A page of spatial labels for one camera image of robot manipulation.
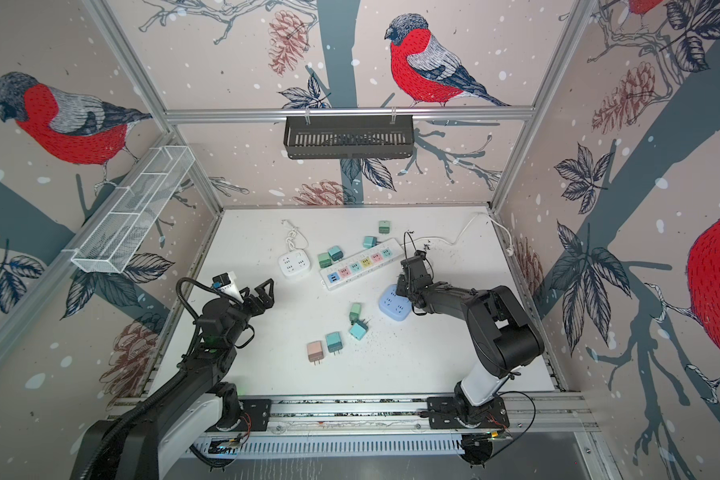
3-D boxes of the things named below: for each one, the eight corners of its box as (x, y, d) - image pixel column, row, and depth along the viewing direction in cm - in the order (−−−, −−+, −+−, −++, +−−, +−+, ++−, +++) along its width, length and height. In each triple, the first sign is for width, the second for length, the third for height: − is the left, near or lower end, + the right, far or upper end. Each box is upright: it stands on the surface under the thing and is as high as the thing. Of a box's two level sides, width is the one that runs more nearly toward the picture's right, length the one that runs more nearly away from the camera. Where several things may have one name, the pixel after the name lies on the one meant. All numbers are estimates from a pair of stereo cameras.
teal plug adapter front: (329, 356, 85) (328, 354, 84) (325, 337, 89) (324, 334, 87) (344, 351, 86) (344, 349, 84) (340, 333, 90) (339, 330, 88)
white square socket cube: (283, 279, 101) (281, 275, 99) (278, 258, 106) (276, 255, 105) (312, 269, 103) (311, 266, 102) (306, 250, 109) (304, 246, 107)
